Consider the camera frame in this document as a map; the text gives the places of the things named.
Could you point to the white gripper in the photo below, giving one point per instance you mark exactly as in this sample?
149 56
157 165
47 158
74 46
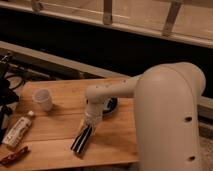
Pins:
93 116

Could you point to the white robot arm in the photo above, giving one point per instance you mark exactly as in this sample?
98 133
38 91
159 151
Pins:
165 99

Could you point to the wooden board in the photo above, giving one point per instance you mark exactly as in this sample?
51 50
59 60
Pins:
52 132

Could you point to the black round object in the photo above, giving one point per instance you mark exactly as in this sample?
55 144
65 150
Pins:
110 105

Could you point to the white tube with label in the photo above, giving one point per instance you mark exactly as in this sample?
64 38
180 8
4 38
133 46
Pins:
16 133

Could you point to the red brown wrapped bar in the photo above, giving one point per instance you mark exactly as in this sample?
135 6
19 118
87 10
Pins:
14 156

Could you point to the black tripod stand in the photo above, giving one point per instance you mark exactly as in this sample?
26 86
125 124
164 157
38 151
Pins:
7 96

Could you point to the metal rail frame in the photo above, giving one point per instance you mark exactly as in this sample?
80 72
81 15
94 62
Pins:
187 21

